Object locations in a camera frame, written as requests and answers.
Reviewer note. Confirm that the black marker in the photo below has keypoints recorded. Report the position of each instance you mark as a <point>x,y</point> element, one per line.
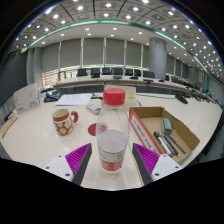
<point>171,145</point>

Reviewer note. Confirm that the group of ceiling lights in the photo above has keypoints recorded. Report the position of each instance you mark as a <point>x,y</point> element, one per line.
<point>80,7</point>

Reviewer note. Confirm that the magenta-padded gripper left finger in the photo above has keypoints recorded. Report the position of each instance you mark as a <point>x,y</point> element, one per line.
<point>78,159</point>

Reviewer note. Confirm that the red and cream mug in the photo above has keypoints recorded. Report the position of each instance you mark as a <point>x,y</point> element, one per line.
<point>63,123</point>

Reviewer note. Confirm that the white paper sheet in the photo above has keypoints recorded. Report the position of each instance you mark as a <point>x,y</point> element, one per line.
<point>74,99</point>

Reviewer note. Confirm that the clear red-capped water bottle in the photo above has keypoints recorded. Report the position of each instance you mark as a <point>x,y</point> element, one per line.
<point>112,133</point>

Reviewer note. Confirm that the green whiteboard eraser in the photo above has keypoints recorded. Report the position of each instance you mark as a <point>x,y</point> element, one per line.
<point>167,126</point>

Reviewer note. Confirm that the thin black pen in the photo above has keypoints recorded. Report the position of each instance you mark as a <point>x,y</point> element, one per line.
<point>177,144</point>

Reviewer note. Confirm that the black desk microphone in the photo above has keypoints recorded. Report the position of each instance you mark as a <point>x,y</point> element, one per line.
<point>181,98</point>

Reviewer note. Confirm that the black desk phone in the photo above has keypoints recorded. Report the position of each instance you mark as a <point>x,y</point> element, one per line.
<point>52,96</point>

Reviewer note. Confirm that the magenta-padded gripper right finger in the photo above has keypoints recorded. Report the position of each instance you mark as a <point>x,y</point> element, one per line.
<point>146,159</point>

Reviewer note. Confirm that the flat round red coaster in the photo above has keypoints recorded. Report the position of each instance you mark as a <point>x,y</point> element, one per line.
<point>92,129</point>

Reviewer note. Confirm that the large white printed carton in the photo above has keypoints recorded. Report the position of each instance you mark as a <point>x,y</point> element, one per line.
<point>27,99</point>

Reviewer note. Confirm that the flat brown cardboard sheet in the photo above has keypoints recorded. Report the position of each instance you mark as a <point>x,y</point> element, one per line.
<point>7,126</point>

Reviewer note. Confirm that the silver black-capped marker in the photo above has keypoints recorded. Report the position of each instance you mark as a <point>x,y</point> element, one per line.
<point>163,144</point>

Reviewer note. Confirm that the open red-sided cardboard box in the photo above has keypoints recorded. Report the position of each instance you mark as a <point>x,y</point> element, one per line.
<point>150,115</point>

